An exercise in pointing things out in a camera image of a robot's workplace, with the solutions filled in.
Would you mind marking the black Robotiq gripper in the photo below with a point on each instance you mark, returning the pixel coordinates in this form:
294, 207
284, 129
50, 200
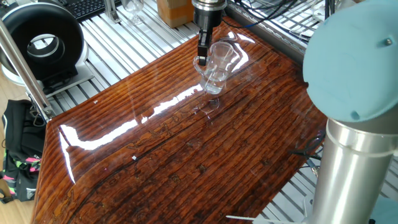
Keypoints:
207, 18

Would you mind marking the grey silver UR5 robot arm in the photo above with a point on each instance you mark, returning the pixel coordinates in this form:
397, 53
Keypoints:
351, 77

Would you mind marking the clear plain plastic cup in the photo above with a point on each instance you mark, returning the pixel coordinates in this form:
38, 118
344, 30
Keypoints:
234, 60

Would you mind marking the brown cardboard box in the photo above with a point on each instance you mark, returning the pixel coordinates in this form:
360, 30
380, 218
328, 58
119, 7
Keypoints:
174, 12

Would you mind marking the clear stemmed wine glass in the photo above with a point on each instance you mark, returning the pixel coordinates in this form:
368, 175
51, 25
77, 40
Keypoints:
133, 6

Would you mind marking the black keyboard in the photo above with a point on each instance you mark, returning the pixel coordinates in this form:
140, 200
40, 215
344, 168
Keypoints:
87, 7

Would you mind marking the glossy wood grain board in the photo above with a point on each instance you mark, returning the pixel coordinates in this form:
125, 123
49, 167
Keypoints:
186, 174

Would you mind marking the black backpack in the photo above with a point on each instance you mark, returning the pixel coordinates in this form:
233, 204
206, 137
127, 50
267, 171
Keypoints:
21, 130

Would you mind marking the aluminium table rail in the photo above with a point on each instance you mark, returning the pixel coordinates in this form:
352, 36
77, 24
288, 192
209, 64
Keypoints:
264, 31

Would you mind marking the aluminium frame post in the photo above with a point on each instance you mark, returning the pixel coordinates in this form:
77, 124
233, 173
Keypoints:
21, 68
112, 12

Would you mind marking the black round duct fan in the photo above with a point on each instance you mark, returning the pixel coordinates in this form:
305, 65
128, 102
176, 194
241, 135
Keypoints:
18, 28

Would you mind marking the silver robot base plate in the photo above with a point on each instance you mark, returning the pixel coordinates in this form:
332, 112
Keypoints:
308, 208

